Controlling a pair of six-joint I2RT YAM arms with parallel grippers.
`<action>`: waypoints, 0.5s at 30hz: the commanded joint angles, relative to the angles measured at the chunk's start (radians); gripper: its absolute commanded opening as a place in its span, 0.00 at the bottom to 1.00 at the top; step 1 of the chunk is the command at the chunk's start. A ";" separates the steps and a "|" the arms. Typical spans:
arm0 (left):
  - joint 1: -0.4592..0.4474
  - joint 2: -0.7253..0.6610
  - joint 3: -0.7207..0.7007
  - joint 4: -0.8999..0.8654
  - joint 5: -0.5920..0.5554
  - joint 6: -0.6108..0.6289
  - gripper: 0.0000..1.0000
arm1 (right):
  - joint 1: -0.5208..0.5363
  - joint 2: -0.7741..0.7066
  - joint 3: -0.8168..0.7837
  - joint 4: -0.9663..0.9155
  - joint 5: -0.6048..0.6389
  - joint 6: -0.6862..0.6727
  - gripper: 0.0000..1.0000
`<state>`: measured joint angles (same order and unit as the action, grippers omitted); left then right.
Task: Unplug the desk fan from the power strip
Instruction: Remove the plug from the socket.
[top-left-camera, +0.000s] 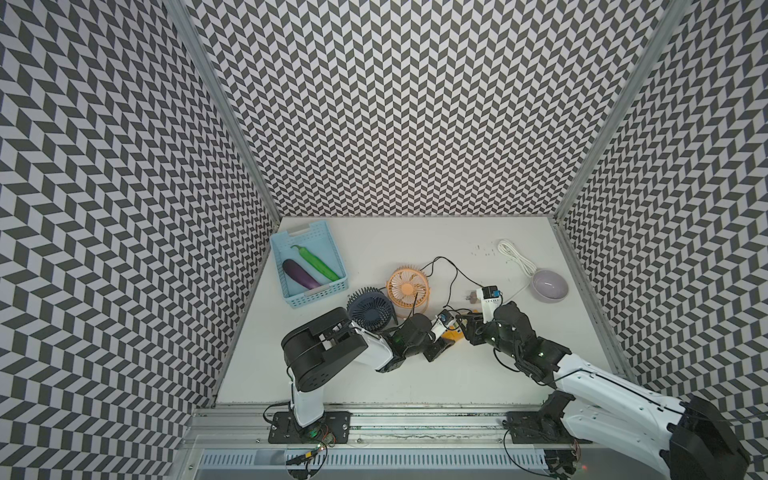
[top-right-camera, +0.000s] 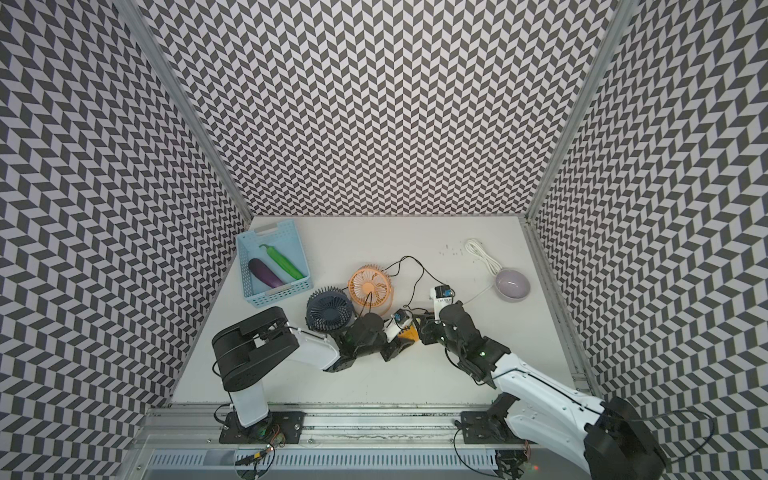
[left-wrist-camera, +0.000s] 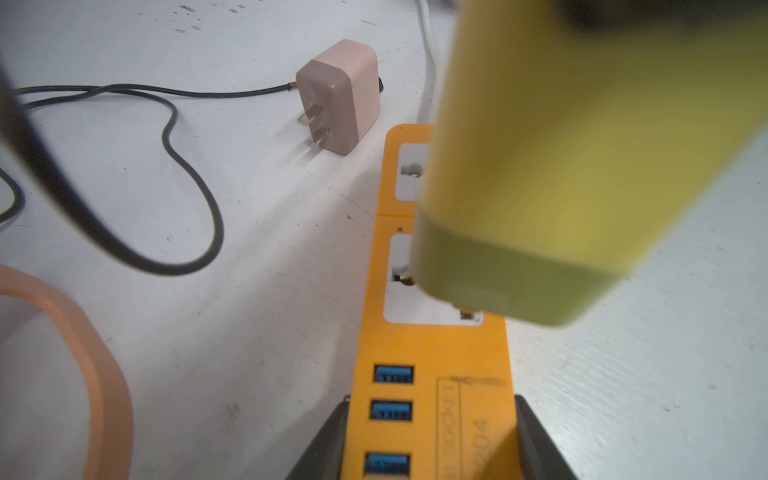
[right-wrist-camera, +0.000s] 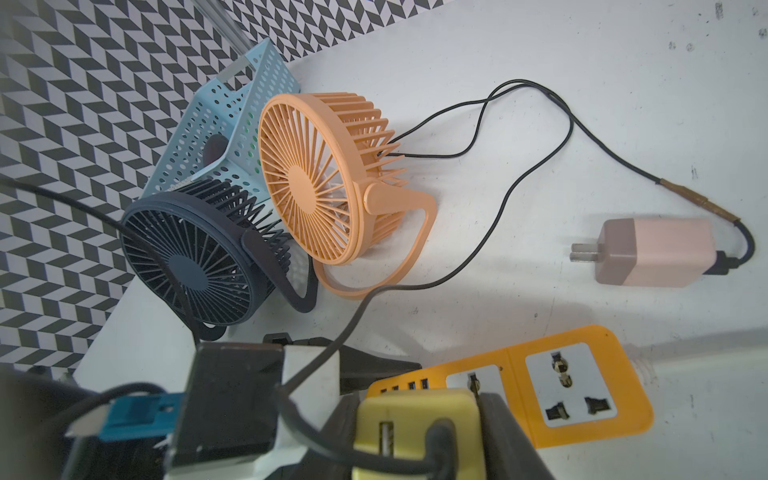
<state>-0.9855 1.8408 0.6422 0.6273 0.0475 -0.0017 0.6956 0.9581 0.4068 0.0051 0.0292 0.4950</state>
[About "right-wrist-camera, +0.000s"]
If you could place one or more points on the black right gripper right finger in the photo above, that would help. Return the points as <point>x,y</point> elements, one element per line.
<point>509,454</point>

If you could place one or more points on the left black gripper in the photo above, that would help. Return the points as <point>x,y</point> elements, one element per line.
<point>358,370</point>

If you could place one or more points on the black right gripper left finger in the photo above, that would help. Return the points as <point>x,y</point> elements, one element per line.
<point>329,449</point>

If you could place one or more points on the yellow usb charger plug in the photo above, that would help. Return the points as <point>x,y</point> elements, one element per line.
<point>395,424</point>

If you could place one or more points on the orange power strip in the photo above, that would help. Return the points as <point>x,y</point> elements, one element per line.
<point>573,387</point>

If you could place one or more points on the pink usb charger plug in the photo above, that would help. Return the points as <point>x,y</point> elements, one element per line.
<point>649,252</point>

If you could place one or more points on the dark blue desk fan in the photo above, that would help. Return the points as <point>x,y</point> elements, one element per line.
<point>228,251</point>

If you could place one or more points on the orange desk fan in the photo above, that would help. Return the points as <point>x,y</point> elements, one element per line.
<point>326,160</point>

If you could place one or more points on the light blue plastic basket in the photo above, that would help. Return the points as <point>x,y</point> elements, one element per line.
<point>218,133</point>

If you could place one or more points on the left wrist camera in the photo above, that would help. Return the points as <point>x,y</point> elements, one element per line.
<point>224,425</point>

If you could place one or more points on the aluminium corner post left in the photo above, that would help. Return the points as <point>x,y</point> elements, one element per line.
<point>218,15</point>

